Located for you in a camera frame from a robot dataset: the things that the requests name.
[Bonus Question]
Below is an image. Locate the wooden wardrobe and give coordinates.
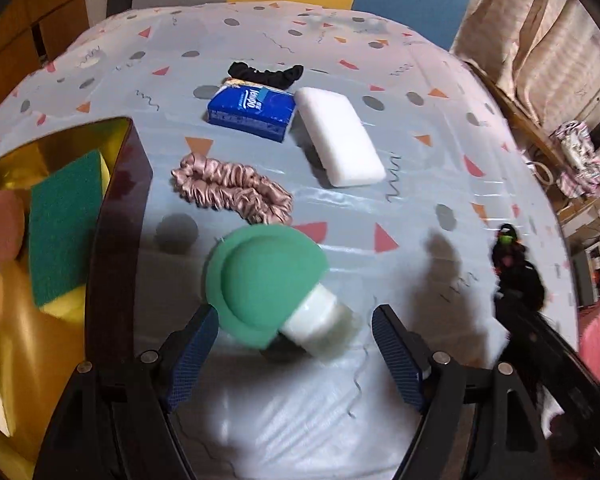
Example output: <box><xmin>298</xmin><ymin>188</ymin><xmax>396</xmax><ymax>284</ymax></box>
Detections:
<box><xmin>0</xmin><ymin>0</ymin><xmax>91</xmax><ymax>106</ymax></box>

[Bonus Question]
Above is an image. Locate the white coiled cable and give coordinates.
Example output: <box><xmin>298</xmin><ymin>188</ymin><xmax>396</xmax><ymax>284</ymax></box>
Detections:
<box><xmin>525</xmin><ymin>160</ymin><xmax>556</xmax><ymax>186</ymax></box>

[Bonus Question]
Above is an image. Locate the black scrunchie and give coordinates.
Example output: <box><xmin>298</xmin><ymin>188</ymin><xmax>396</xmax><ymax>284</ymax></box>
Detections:
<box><xmin>227</xmin><ymin>61</ymin><xmax>305</xmax><ymax>90</ymax></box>

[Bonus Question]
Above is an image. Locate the white sponge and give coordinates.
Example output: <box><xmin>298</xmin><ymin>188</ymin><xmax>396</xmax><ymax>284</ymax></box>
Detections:
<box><xmin>292</xmin><ymin>86</ymin><xmax>387</xmax><ymax>188</ymax></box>

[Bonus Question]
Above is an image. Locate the gold metal tray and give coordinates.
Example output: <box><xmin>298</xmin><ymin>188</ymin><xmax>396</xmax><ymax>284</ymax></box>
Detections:
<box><xmin>0</xmin><ymin>116</ymin><xmax>155</xmax><ymax>480</ymax></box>

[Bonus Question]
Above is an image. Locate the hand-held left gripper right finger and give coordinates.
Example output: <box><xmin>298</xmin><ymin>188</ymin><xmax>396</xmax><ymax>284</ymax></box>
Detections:
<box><xmin>371</xmin><ymin>304</ymin><xmax>553</xmax><ymax>480</ymax></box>

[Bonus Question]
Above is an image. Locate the green cap white jar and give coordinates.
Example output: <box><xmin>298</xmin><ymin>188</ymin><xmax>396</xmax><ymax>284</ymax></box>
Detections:
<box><xmin>204</xmin><ymin>224</ymin><xmax>363</xmax><ymax>363</ymax></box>

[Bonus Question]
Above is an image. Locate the blue tissue pack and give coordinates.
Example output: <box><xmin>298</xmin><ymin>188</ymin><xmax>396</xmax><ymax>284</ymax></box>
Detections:
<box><xmin>206</xmin><ymin>84</ymin><xmax>297</xmax><ymax>143</ymax></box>

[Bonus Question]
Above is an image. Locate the brown powder puff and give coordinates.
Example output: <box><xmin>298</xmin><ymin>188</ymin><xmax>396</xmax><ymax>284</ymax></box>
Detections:
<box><xmin>0</xmin><ymin>189</ymin><xmax>28</xmax><ymax>267</ymax></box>

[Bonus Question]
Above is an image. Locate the pile of clothes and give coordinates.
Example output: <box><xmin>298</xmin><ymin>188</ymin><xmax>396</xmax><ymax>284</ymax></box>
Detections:
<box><xmin>550</xmin><ymin>120</ymin><xmax>600</xmax><ymax>201</ymax></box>

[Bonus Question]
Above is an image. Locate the pink satin scrunchie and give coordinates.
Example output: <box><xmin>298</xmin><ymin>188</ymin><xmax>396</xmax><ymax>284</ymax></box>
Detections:
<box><xmin>170</xmin><ymin>154</ymin><xmax>295</xmax><ymax>226</ymax></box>

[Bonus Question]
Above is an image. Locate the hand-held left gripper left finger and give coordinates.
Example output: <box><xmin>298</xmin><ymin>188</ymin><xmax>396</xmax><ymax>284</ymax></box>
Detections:
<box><xmin>32</xmin><ymin>304</ymin><xmax>221</xmax><ymax>480</ymax></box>

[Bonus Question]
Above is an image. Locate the yellow green scouring sponge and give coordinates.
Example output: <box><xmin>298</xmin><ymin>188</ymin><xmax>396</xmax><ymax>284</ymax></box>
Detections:
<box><xmin>28</xmin><ymin>149</ymin><xmax>112</xmax><ymax>318</ymax></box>

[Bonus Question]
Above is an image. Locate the printed beige curtain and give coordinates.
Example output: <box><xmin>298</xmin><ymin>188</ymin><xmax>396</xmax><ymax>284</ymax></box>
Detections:
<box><xmin>450</xmin><ymin>0</ymin><xmax>600</xmax><ymax>126</ymax></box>

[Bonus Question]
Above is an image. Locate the wooden side table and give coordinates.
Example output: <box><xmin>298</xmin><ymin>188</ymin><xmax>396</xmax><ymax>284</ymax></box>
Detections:
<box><xmin>460</xmin><ymin>55</ymin><xmax>561</xmax><ymax>171</ymax></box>

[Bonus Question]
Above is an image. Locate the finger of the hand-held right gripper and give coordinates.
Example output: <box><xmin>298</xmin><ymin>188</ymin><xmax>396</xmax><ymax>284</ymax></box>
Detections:
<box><xmin>500</xmin><ymin>305</ymin><xmax>596</xmax><ymax>396</ymax></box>

